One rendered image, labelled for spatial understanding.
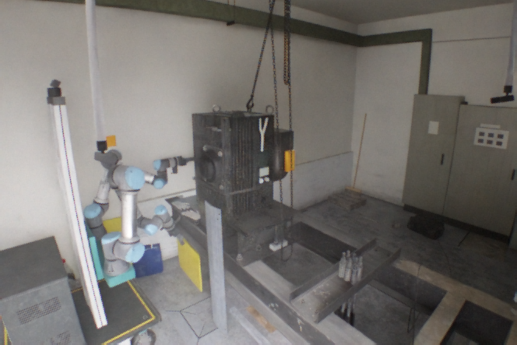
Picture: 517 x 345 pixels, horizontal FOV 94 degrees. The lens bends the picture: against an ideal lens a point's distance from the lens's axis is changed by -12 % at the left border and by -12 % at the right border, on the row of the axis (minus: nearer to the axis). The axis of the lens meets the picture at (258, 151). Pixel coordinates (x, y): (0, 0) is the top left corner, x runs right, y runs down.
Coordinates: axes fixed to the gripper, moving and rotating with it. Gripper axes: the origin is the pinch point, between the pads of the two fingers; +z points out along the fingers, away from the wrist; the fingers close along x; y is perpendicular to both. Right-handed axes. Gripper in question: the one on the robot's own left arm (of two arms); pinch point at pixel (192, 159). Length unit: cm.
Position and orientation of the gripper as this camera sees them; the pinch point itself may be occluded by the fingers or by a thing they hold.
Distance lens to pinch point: 224.4
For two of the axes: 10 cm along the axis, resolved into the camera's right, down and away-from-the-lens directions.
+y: 0.0, -9.7, -2.2
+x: -6.2, -1.8, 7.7
